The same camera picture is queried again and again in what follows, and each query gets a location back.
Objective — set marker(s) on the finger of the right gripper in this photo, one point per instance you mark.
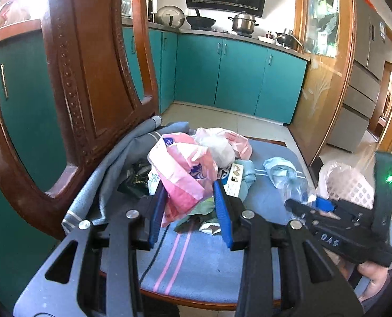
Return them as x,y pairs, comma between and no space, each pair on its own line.
311,217
324,205

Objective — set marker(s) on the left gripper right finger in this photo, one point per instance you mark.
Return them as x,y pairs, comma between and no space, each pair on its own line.
229,212

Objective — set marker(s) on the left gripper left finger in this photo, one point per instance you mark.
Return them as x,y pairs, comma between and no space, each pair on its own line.
152,208

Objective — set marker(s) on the long white cardboard box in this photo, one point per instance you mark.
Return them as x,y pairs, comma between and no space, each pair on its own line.
234,181

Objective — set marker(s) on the green leafy vegetable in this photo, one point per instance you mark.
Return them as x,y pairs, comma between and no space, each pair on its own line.
202,218

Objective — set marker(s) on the light blue knit cloth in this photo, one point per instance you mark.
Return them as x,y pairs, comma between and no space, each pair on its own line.
248,177

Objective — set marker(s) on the clear plastic food wrapper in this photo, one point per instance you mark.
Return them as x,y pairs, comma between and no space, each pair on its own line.
297,189

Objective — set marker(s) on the pink tissue packet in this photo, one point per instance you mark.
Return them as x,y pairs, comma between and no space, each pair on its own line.
187,171

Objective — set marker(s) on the blue face mask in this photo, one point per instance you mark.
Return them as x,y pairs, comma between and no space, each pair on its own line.
280,171

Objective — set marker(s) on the pink printed plastic bag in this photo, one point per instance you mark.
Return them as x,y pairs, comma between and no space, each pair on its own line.
240,144

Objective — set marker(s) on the white plastic bag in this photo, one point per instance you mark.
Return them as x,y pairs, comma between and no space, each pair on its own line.
220,149

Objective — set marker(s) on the dark green wrapper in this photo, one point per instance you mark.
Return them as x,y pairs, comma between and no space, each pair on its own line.
135,182

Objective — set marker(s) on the white lattice trash basket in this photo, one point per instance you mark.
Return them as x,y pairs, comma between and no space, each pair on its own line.
351,184

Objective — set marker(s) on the teal kitchen cabinets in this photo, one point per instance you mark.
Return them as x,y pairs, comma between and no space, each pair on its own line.
216,71

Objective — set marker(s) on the person's right hand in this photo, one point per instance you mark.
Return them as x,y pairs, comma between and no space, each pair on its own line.
379,277

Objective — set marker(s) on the blue striped seat cloth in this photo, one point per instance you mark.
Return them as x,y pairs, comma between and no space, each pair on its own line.
190,265

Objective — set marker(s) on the grey refrigerator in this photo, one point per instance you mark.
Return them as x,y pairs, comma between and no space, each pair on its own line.
363,90

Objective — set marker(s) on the white bowl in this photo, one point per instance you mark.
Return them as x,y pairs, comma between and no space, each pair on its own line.
266,39

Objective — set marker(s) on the steel stock pot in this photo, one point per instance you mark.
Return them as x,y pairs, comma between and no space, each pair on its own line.
243,24

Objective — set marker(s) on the black wok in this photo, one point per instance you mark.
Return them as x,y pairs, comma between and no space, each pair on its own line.
200,22

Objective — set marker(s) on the silver pot lid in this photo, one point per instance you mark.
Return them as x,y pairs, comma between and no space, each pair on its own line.
170,16

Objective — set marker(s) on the brown wooden chair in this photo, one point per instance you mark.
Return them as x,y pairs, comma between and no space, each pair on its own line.
95,100

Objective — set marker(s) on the dark pot with handle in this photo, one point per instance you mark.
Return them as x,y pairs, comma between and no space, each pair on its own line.
288,39

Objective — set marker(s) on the wooden glass door frame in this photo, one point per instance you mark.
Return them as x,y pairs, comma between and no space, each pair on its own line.
324,88

